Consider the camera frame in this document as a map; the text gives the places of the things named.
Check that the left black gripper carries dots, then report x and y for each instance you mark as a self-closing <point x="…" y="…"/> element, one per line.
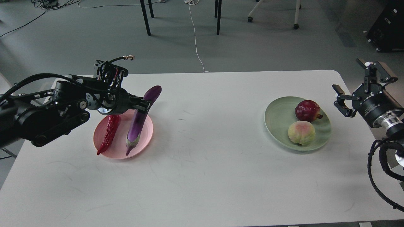
<point x="121" y="101"/>

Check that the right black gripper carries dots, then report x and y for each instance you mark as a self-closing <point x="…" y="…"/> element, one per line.
<point x="374" y="100"/>

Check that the purple eggplant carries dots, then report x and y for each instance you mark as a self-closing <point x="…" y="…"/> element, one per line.
<point x="136" y="126"/>

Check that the red chili pepper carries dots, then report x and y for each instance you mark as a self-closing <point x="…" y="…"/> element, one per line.
<point x="113" y="122"/>

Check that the red pomegranate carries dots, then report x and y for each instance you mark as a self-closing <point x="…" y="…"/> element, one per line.
<point x="308" y="111"/>

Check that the green pink peach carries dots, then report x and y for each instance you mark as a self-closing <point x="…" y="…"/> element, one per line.
<point x="301" y="132"/>

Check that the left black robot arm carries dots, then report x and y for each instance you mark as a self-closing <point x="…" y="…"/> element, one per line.
<point x="41" y="117"/>

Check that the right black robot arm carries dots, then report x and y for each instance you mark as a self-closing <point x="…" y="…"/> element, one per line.
<point x="394" y="131"/>

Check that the pink plate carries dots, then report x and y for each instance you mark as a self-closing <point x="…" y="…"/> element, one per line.
<point x="118" y="148"/>

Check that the black equipment case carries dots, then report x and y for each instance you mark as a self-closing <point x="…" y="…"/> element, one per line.
<point x="387" y="33"/>

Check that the black table legs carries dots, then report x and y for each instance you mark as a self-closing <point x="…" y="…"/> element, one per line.
<point x="217" y="14"/>

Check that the white rolling chair base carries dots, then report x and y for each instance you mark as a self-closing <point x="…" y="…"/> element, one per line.
<point x="296" y="16"/>

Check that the white chair at left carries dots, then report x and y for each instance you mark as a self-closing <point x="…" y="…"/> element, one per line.
<point x="4" y="85"/>

